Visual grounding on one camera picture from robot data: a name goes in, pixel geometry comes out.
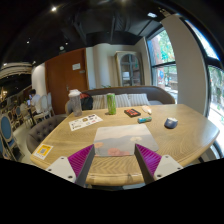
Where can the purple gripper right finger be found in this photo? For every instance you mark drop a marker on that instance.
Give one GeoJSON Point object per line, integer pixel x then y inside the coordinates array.
{"type": "Point", "coordinates": [154, 166]}

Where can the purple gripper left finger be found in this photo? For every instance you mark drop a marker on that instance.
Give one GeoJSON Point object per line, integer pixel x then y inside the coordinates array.
{"type": "Point", "coordinates": [75, 167]}

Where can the grey printed mouse pad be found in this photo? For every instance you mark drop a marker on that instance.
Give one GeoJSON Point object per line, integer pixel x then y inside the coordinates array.
{"type": "Point", "coordinates": [121, 140]}

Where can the dark blue computer mouse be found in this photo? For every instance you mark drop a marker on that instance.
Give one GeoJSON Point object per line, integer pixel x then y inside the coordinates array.
{"type": "Point", "coordinates": [171, 123]}

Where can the white menu sheet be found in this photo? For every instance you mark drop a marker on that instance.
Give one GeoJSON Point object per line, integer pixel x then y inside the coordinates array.
{"type": "Point", "coordinates": [84, 122]}

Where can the yellow QR code sticker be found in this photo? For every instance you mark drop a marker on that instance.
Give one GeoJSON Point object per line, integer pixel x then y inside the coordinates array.
{"type": "Point", "coordinates": [42, 151]}

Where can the teal small wrapped packet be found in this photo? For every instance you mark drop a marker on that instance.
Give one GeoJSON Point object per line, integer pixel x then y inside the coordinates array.
{"type": "Point", "coordinates": [144, 120]}

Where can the grey tufted armchair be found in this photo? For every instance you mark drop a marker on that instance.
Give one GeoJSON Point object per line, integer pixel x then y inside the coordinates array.
{"type": "Point", "coordinates": [40, 131]}

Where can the black and red card box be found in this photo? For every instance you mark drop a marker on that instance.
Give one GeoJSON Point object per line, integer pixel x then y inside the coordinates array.
{"type": "Point", "coordinates": [132, 113]}

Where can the cream small oval object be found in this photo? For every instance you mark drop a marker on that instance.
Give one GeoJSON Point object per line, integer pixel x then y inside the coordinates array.
{"type": "Point", "coordinates": [147, 109]}

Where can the black and red backpack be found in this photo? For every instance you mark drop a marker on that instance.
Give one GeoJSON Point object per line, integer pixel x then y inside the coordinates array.
{"type": "Point", "coordinates": [86, 101]}

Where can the brown striped cushioned sofa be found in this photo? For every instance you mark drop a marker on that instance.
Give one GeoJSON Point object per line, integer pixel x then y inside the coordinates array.
{"type": "Point", "coordinates": [130, 96]}

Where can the white dining chair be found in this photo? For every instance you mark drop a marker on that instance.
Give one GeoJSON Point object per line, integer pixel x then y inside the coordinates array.
{"type": "Point", "coordinates": [46, 109]}

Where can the green drink can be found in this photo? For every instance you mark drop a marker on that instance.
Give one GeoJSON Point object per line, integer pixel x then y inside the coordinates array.
{"type": "Point", "coordinates": [111, 103]}

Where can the seated person in white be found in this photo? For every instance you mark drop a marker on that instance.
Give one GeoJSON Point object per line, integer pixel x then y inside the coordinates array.
{"type": "Point", "coordinates": [34, 97]}

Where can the blue upholstered dining chair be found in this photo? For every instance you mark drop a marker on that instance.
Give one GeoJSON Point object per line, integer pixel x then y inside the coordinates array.
{"type": "Point", "coordinates": [7, 134]}

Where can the brown wooden door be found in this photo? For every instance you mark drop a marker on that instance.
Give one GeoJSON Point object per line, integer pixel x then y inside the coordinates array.
{"type": "Point", "coordinates": [64, 73]}

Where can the arched glass display cabinet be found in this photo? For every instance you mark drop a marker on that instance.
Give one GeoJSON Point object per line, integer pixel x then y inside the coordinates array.
{"type": "Point", "coordinates": [129, 68]}

